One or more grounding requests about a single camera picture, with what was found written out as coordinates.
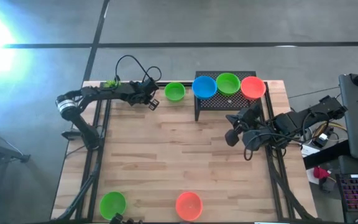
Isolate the green mini bowl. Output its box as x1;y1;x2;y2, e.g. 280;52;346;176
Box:
99;190;127;221
216;72;241;96
163;82;186;102

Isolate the thick black bar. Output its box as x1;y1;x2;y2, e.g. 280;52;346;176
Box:
303;139;352;170

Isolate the red crumpled item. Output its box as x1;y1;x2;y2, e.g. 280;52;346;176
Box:
313;166;331;180

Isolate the white paper sheet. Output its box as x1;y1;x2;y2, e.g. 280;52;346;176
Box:
301;144;321;158

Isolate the black perforated metal rack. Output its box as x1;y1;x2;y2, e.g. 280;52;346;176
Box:
193;70;264;123

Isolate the red mini bowl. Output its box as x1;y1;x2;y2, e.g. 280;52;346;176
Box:
175;191;204;222
240;76;267;101

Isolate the white power adapter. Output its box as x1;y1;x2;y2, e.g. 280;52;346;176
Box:
311;131;334;149

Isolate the black right camera cable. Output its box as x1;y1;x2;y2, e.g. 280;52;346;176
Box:
243;133;295;162

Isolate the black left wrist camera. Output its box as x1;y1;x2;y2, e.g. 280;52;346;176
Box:
142;77;160;94

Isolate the yellow cable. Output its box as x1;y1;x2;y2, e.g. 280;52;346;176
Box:
318;120;348;139

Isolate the dark grey stand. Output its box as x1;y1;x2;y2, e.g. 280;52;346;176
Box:
0;123;31;224

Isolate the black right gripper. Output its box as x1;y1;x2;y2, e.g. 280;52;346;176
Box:
224;113;269;152

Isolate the black left camera cable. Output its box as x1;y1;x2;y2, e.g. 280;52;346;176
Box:
114;54;163;83

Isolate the black aluminium frame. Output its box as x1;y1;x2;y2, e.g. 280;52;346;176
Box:
54;81;315;222

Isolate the black camera cable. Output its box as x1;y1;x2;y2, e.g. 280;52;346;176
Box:
114;54;163;83
243;133;295;162

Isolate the green plant in white pot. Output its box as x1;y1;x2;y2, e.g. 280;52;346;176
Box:
103;79;121;90

